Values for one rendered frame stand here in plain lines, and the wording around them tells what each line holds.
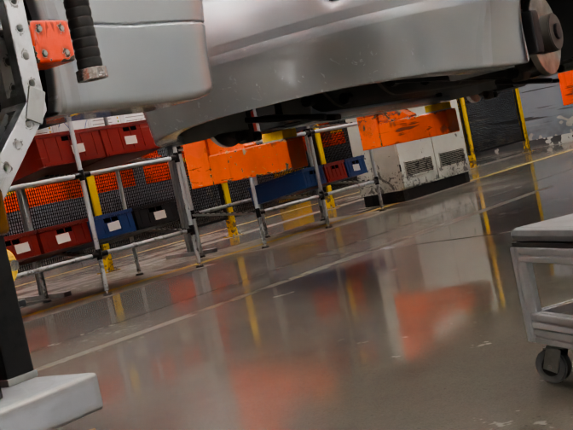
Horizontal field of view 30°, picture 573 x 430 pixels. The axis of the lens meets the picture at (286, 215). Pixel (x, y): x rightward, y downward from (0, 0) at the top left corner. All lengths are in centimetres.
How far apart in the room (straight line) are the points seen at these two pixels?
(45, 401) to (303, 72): 315
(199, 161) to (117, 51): 380
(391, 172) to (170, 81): 728
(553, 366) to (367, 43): 178
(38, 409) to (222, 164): 496
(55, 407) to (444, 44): 311
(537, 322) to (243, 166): 354
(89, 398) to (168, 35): 141
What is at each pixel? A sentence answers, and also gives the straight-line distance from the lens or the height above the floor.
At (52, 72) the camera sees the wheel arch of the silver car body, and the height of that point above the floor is 81.
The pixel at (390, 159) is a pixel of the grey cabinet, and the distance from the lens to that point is 936.
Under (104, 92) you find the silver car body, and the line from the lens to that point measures 201.
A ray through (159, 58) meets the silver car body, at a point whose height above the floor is 83.
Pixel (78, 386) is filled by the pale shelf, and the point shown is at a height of 45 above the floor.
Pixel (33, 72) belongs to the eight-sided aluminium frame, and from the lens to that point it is 177.
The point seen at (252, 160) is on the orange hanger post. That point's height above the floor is 60.
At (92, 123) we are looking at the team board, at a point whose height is 111.
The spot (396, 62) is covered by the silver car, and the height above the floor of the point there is 83.
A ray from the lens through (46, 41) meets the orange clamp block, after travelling 180.
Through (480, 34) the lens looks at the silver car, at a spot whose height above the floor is 87.
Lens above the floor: 58
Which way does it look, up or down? 3 degrees down
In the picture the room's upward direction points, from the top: 12 degrees counter-clockwise
